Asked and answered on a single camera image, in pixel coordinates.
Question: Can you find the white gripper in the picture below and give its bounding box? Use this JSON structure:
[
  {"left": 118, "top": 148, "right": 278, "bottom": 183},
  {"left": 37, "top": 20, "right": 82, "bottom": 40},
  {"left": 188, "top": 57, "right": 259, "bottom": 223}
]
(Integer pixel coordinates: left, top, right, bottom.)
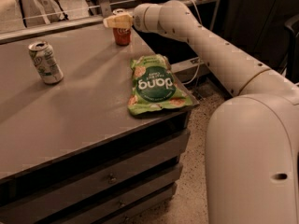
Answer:
[{"left": 103, "top": 3, "right": 162, "bottom": 33}]

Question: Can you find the red coke can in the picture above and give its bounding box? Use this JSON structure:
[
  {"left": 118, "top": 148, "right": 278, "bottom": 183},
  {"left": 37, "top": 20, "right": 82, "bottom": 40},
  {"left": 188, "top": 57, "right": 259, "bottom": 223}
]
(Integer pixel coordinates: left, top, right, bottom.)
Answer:
[{"left": 113, "top": 8, "right": 131, "bottom": 46}]

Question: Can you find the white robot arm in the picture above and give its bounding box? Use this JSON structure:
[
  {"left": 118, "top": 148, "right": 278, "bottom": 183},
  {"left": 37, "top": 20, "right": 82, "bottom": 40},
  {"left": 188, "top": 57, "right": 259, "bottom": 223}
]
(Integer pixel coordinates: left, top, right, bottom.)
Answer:
[{"left": 104, "top": 0, "right": 299, "bottom": 224}]

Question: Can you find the green rice chip bag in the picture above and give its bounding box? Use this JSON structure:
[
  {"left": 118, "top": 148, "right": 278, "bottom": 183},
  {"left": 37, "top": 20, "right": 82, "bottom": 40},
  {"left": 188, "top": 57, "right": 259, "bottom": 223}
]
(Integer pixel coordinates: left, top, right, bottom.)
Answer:
[{"left": 128, "top": 54, "right": 192, "bottom": 116}]

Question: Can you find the white green soda can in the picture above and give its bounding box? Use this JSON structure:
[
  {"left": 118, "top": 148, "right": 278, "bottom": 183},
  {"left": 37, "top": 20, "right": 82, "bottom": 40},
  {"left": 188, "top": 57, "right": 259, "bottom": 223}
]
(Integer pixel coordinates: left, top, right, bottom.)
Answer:
[{"left": 28, "top": 41, "right": 64, "bottom": 85}]

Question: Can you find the grey drawer cabinet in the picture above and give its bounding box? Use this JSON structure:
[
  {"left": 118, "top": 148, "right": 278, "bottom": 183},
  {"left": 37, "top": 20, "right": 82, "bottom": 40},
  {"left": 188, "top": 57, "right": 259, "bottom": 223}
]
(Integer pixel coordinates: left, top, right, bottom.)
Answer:
[{"left": 0, "top": 24, "right": 190, "bottom": 224}]

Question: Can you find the white hanging cable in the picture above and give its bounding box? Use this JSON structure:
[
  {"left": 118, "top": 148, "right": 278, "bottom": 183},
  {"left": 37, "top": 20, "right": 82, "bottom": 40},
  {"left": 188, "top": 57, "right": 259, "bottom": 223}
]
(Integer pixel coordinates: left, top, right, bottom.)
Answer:
[{"left": 182, "top": 0, "right": 204, "bottom": 86}]

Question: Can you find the metal railing frame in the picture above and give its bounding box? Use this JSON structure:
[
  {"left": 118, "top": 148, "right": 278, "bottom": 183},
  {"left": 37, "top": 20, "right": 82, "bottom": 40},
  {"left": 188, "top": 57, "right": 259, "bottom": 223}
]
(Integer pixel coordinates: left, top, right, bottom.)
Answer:
[{"left": 0, "top": 0, "right": 225, "bottom": 82}]

